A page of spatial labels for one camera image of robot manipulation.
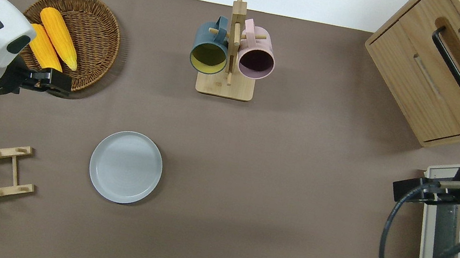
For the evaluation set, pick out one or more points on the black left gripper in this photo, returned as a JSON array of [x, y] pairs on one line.
[[54, 81]]

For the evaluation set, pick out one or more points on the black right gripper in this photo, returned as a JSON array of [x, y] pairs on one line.
[[413, 189]]

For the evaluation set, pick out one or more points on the gray round plate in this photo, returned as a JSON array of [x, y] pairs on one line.
[[125, 167]]

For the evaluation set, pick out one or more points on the yellow corn cob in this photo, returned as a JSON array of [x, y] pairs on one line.
[[45, 51], [59, 37]]

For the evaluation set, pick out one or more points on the brown wicker basket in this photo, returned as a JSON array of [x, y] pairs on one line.
[[95, 34]]

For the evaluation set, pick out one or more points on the dark blue mug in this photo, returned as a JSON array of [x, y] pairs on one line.
[[209, 49]]

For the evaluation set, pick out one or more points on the wooden mug tree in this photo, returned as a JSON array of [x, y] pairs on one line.
[[225, 85]]

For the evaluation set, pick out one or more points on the pink mug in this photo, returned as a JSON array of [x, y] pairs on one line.
[[256, 58]]

